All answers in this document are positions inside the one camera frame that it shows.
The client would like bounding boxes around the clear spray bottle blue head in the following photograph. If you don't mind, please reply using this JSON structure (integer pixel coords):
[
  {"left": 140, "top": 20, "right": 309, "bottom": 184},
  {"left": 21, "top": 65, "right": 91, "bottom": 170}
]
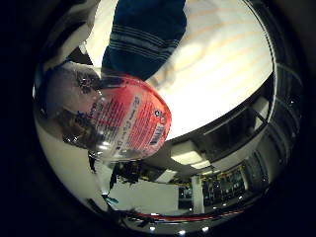
[{"left": 34, "top": 61, "right": 173, "bottom": 163}]

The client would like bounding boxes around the blue striped cloth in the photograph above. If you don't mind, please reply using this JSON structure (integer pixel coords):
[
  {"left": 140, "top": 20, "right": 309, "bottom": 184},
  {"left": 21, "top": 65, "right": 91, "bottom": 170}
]
[{"left": 101, "top": 0, "right": 188, "bottom": 82}]

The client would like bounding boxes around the white pillar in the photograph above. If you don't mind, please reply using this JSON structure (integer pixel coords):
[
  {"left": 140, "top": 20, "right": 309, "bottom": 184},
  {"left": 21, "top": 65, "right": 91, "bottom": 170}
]
[{"left": 192, "top": 175, "right": 205, "bottom": 215}]

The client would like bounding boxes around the red cable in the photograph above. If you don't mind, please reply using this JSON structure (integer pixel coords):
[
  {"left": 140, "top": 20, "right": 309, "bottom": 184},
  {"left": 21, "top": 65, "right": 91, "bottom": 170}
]
[{"left": 131, "top": 208, "right": 246, "bottom": 222}]

